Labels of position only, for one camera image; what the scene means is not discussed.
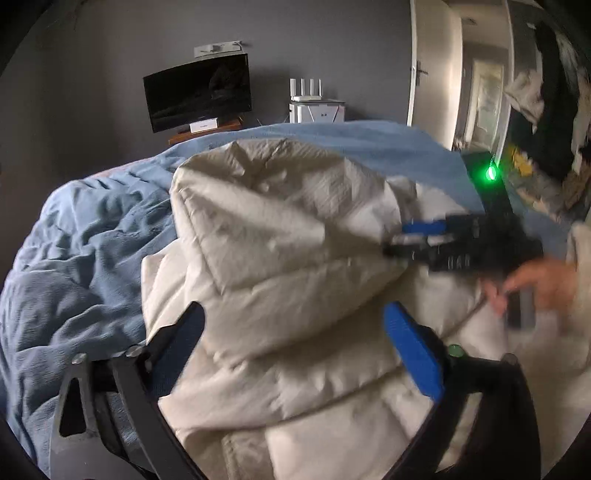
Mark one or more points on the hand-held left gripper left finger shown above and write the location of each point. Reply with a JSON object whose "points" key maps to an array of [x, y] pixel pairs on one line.
{"points": [[183, 333]]}

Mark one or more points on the pile of hanging clothes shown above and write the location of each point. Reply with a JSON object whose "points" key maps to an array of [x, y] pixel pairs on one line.
{"points": [[554, 115]]}

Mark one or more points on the white wall power strip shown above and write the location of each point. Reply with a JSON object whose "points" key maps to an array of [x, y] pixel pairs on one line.
{"points": [[217, 48]]}

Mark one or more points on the cream hooded puffer jacket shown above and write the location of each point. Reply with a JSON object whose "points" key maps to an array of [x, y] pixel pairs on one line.
{"points": [[295, 258]]}

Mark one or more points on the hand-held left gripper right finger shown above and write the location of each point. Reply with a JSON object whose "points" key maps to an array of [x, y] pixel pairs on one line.
{"points": [[411, 344]]}

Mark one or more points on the wooden tv stand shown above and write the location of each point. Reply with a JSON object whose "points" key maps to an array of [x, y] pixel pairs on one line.
{"points": [[203, 136]]}

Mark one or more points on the white door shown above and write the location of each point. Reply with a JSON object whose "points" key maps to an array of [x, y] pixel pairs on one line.
{"points": [[436, 69]]}

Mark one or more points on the blue fleece blanket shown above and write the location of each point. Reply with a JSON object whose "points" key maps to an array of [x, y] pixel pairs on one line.
{"points": [[92, 249]]}

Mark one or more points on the white router with antennas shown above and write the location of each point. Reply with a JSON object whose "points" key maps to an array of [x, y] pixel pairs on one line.
{"points": [[314, 94]]}

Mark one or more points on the white box under router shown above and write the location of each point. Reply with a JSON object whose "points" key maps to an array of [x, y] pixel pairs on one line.
{"points": [[317, 113]]}

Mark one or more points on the black monitor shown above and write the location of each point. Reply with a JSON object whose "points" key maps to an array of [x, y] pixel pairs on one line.
{"points": [[198, 92]]}

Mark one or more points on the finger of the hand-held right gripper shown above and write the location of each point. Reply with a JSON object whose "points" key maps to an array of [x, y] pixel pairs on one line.
{"points": [[415, 253], [425, 227]]}

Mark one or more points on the person's right hand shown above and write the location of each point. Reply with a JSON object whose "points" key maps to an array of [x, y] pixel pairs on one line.
{"points": [[540, 284]]}

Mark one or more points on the small white flat box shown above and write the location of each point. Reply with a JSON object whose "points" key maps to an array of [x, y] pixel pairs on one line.
{"points": [[204, 125]]}

